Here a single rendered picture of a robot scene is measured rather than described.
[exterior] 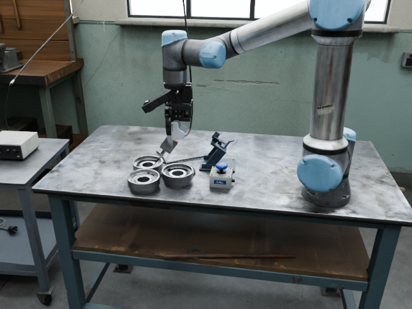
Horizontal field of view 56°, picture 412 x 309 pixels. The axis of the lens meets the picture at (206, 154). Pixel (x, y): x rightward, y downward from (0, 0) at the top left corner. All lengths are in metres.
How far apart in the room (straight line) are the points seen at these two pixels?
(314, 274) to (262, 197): 0.32
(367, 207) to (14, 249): 1.62
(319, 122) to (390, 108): 2.00
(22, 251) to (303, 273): 1.35
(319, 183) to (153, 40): 2.05
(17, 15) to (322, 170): 2.52
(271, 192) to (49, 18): 2.19
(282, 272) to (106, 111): 2.15
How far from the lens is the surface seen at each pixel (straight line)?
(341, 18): 0.94
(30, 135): 1.94
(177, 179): 1.26
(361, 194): 1.35
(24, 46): 3.17
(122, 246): 1.46
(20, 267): 2.00
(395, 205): 1.33
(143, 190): 1.24
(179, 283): 2.09
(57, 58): 3.06
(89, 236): 1.53
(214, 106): 2.90
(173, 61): 1.17
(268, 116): 2.90
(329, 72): 0.98
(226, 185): 1.26
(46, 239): 2.15
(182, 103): 1.22
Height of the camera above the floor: 1.44
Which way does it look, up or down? 25 degrees down
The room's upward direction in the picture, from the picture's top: 1 degrees clockwise
